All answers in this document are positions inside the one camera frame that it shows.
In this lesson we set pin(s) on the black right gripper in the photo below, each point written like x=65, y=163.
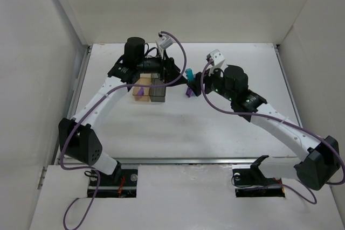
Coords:
x=204, y=83

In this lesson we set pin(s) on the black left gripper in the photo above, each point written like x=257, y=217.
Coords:
x=167, y=69

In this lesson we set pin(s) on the teal lego brick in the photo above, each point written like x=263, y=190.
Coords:
x=189, y=75

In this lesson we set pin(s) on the small purple lego brick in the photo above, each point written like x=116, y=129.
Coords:
x=140, y=93

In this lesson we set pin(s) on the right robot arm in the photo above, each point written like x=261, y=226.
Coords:
x=316, y=159

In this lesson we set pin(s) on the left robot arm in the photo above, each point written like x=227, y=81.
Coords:
x=77, y=135

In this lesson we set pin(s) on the smoky grey transparent container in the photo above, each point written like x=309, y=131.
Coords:
x=157, y=94

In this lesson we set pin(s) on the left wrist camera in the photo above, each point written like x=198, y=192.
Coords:
x=163, y=42

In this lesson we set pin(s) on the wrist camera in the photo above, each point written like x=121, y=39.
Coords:
x=163, y=42
x=217, y=60

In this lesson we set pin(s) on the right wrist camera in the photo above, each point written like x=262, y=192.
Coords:
x=217, y=60

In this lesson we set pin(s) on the aluminium table edge rail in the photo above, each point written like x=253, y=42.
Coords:
x=296, y=112

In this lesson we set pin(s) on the front aluminium rail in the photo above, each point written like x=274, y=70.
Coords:
x=192, y=161

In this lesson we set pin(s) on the left aluminium rail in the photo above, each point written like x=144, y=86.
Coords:
x=79, y=70

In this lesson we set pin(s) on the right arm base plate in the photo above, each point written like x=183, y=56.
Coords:
x=250, y=182

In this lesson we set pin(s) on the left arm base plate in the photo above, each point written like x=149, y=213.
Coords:
x=125, y=187

